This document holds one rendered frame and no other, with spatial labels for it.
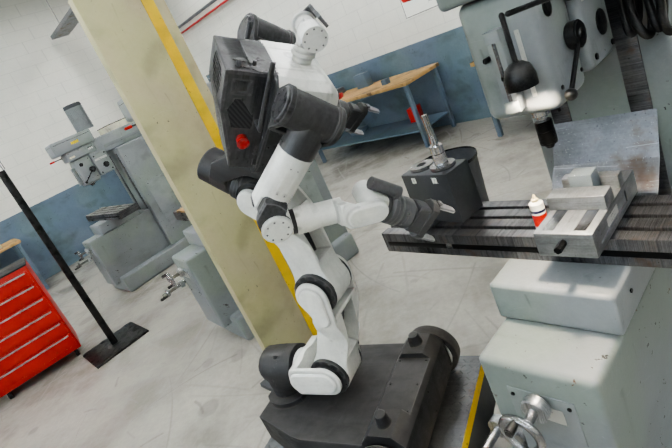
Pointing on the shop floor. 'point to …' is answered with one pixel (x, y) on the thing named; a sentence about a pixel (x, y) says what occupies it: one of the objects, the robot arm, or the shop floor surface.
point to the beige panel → (189, 149)
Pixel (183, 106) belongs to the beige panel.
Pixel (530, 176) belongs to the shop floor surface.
